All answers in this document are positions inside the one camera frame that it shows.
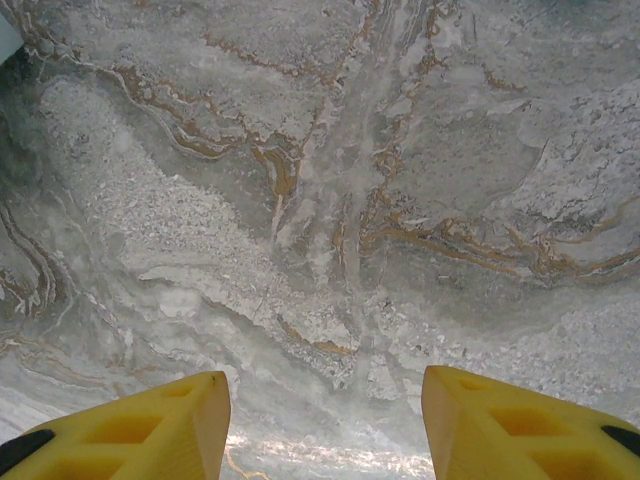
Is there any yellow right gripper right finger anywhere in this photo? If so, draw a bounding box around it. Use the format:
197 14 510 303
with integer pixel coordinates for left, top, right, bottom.
421 365 640 480

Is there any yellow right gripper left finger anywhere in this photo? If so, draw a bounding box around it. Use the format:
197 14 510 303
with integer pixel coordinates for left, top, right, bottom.
0 370 232 480

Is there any light blue paper box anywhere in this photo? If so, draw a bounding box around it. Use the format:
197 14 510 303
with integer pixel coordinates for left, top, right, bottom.
0 12 24 65

